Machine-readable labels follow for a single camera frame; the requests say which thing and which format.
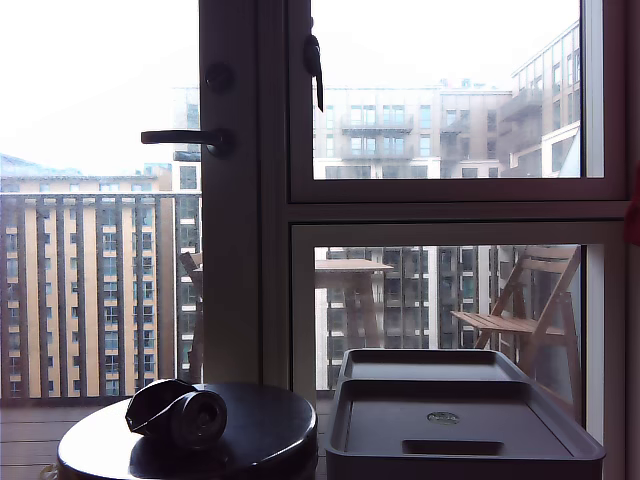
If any dark balcony railing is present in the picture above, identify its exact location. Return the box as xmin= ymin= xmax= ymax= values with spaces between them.
xmin=0 ymin=192 xmax=204 ymax=406

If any dark lever door handle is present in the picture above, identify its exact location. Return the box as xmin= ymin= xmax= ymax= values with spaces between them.
xmin=140 ymin=128 xmax=236 ymax=160

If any dark drink can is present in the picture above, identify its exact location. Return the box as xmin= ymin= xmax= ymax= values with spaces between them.
xmin=124 ymin=378 xmax=229 ymax=450

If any wooden balcony table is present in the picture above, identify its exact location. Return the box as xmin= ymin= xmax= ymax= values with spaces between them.
xmin=314 ymin=258 xmax=395 ymax=351

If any round black stool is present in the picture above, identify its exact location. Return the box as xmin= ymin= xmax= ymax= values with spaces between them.
xmin=56 ymin=382 xmax=319 ymax=480

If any grey recycling bin body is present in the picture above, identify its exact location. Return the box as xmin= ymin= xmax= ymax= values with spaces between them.
xmin=325 ymin=348 xmax=607 ymax=480

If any dark window handle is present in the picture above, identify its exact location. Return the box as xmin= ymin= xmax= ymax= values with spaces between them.
xmin=303 ymin=33 xmax=325 ymax=112

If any round dark door lock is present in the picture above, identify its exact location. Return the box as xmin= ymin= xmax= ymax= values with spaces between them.
xmin=204 ymin=61 xmax=236 ymax=94

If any white door frame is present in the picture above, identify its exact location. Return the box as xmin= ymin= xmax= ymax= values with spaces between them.
xmin=198 ymin=0 xmax=264 ymax=386

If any wooden folding chair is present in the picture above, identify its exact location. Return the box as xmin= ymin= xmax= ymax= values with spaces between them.
xmin=449 ymin=244 xmax=584 ymax=416

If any grey recycling bin lid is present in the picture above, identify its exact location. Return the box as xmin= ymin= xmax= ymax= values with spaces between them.
xmin=327 ymin=378 xmax=606 ymax=459

